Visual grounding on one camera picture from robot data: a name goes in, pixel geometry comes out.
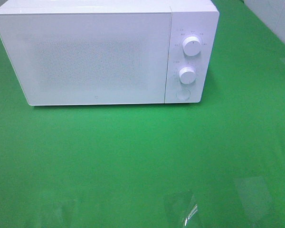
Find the round door release button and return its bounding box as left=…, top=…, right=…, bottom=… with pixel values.
left=176, top=89, right=190, bottom=101

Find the white microwave knob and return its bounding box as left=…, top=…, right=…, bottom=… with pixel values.
left=182, top=35, right=201, bottom=57
left=179, top=67, right=196, bottom=85

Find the white microwave door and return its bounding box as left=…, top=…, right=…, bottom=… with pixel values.
left=0, top=13, right=171, bottom=106

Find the green table cloth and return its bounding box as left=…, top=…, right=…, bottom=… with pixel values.
left=0, top=0, right=285, bottom=228

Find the white microwave oven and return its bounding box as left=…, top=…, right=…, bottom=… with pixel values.
left=0, top=0, right=219, bottom=106

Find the clear tape patch centre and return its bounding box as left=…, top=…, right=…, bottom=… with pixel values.
left=164, top=190, right=203, bottom=228

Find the clear tape patch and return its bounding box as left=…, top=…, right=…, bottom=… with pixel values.
left=234, top=176, right=273, bottom=226
left=164, top=190, right=203, bottom=228

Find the clear tape patch right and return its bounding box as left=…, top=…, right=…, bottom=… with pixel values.
left=234, top=176, right=273, bottom=226

